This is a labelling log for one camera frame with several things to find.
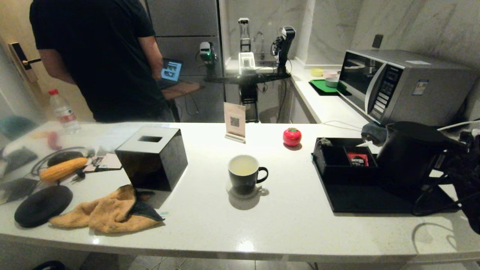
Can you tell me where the black electric kettle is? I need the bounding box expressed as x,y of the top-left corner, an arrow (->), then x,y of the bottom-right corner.
376,121 -> 456,192

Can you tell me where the silver microwave oven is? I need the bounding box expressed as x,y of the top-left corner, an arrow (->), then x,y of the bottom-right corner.
337,49 -> 479,127

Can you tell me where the grey folded cloth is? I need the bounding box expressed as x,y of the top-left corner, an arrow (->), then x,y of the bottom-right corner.
361,122 -> 387,146

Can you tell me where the black rectangular serving tray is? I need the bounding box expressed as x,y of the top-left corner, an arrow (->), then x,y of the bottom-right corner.
312,165 -> 460,213

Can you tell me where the red coffee sachet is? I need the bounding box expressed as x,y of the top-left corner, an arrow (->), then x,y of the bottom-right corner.
347,151 -> 369,167

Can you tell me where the black compartment sachet box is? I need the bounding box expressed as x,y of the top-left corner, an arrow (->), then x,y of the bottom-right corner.
311,137 -> 379,184

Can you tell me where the green tray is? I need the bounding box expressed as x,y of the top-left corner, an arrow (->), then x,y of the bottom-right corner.
309,79 -> 351,96

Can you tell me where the red tomato-shaped timer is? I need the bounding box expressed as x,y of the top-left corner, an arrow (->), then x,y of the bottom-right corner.
282,127 -> 302,147

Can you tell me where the black mug white inside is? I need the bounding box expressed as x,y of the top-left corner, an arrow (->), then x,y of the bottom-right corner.
228,155 -> 269,195

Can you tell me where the QR code sign stand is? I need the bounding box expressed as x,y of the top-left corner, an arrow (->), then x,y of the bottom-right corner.
223,102 -> 246,144

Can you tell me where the chrome sink faucet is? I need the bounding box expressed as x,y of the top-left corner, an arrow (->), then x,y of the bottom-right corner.
253,31 -> 265,60

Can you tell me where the white rack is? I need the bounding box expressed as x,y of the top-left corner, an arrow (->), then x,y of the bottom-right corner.
238,51 -> 256,75

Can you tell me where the clear blender jug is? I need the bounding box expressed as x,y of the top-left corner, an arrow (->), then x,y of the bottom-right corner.
238,17 -> 251,52

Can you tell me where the brown stool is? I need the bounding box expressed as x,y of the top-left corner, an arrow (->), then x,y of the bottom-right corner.
162,82 -> 201,100

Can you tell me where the black glossy tissue box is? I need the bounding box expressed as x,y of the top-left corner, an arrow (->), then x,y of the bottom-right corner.
115,127 -> 189,192

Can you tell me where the grey tall cabinet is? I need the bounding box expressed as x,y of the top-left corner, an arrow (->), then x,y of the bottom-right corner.
144,0 -> 225,122

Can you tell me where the orange microfiber cloth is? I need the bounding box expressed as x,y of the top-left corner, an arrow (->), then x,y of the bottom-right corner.
49,184 -> 165,233

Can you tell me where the person in black shirt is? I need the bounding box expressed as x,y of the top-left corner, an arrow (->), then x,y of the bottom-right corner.
29,0 -> 176,123

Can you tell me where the yellow toy corn cob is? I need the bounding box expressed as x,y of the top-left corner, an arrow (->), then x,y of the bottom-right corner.
39,157 -> 89,183

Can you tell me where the black oval device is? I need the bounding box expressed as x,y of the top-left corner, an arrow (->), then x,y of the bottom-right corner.
48,151 -> 85,167

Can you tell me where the plastic bottle red cap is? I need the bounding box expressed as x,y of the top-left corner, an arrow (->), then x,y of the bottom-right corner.
48,89 -> 81,134

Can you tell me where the red toy chili pepper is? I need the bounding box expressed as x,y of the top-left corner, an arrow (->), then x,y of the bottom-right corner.
47,131 -> 63,150

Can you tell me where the black round kettle base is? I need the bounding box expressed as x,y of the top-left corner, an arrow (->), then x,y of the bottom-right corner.
14,185 -> 74,228

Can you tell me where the dark grey pouch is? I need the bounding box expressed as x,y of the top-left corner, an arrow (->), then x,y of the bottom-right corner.
0,146 -> 38,175

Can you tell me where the black flat panel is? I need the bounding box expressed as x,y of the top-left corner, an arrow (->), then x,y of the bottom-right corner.
0,178 -> 40,205

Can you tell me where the teal round object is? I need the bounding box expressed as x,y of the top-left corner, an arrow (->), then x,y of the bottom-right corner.
0,114 -> 37,141

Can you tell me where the tan wooden door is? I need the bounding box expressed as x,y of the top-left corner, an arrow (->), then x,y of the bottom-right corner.
0,0 -> 94,122

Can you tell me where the white power cable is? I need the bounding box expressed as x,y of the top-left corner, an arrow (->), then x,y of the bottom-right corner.
437,120 -> 480,132

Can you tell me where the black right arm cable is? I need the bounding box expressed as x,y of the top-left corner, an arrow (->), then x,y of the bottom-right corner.
412,171 -> 464,216

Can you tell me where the black round pedestal table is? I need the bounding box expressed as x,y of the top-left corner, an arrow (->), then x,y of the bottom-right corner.
204,72 -> 291,123

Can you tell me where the green-lit camera device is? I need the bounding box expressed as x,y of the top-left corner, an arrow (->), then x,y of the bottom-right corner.
199,41 -> 218,80

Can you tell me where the black cord with plug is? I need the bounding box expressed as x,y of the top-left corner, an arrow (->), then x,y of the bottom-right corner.
31,146 -> 92,180

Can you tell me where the black ring-shaped part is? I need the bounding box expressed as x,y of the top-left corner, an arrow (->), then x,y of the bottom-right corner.
32,261 -> 66,270

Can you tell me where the black door lock handle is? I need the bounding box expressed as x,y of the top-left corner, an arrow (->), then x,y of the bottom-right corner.
9,42 -> 42,84

